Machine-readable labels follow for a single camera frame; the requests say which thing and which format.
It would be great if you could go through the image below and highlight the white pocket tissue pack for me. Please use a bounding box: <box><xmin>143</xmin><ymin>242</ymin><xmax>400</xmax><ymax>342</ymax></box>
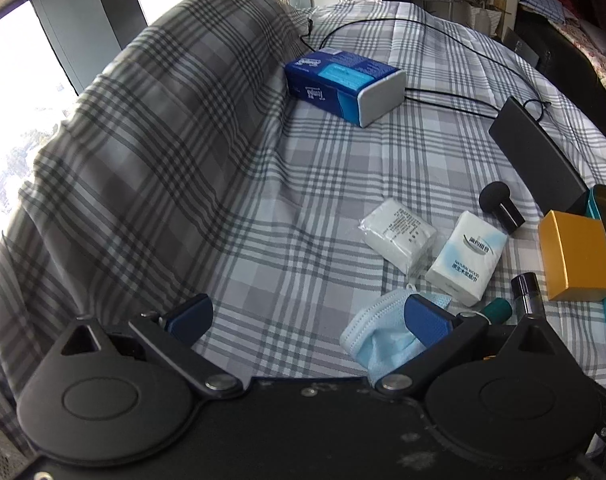
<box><xmin>425</xmin><ymin>211</ymin><xmax>508</xmax><ymax>308</ymax></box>

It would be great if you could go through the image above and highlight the dark glass bottle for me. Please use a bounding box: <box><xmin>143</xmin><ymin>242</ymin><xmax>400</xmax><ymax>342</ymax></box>
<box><xmin>510</xmin><ymin>272</ymin><xmax>546</xmax><ymax>321</ymax></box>

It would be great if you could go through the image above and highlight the white plant pot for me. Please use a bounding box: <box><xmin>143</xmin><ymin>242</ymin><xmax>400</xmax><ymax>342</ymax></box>
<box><xmin>464</xmin><ymin>0</ymin><xmax>509</xmax><ymax>40</ymax></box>

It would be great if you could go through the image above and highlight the teal beige makeup sponge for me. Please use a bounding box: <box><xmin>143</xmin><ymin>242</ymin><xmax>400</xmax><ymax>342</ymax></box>
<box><xmin>480</xmin><ymin>298</ymin><xmax>512</xmax><ymax>325</ymax></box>

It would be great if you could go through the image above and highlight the blue tissue pack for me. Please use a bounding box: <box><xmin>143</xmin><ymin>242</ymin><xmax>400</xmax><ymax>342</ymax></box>
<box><xmin>285</xmin><ymin>48</ymin><xmax>406</xmax><ymax>128</ymax></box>

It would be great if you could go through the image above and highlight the blue checkered pillow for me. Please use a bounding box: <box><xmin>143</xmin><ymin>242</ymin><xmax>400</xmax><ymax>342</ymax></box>
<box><xmin>519</xmin><ymin>0</ymin><xmax>566</xmax><ymax>24</ymax></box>

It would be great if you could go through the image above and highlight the plaid checkered bed cloth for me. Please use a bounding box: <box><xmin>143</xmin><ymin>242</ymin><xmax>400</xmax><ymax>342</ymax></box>
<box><xmin>0</xmin><ymin>0</ymin><xmax>606</xmax><ymax>453</ymax></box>

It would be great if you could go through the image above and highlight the cotton pads plastic packet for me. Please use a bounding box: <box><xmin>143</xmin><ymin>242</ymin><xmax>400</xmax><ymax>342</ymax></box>
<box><xmin>358</xmin><ymin>198</ymin><xmax>437</xmax><ymax>276</ymax></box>

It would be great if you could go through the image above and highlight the black power bank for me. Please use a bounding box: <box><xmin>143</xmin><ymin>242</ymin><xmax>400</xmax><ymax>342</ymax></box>
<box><xmin>489</xmin><ymin>98</ymin><xmax>588</xmax><ymax>216</ymax></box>

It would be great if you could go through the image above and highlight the black leather sofa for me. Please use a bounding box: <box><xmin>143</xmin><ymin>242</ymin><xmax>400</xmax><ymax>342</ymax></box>
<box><xmin>515</xmin><ymin>0</ymin><xmax>606</xmax><ymax>136</ymax></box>

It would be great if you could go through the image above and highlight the black cable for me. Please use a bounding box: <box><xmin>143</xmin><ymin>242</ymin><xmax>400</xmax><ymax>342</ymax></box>
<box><xmin>297</xmin><ymin>16</ymin><xmax>553</xmax><ymax>124</ymax></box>

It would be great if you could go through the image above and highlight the blue face mask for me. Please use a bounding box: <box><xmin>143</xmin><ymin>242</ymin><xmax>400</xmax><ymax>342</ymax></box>
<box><xmin>340</xmin><ymin>288</ymin><xmax>425</xmax><ymax>385</ymax></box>

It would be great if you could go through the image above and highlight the gold cardboard box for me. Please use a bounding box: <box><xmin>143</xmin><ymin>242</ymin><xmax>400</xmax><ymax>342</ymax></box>
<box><xmin>538</xmin><ymin>210</ymin><xmax>606</xmax><ymax>302</ymax></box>

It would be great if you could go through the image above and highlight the floral cushion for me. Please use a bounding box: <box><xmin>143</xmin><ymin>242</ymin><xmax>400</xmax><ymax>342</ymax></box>
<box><xmin>555</xmin><ymin>21</ymin><xmax>606</xmax><ymax>90</ymax></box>

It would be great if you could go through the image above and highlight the black makeup sponge brush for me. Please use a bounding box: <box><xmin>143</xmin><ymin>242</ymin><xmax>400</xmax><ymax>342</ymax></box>
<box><xmin>479</xmin><ymin>181</ymin><xmax>524</xmax><ymax>234</ymax></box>

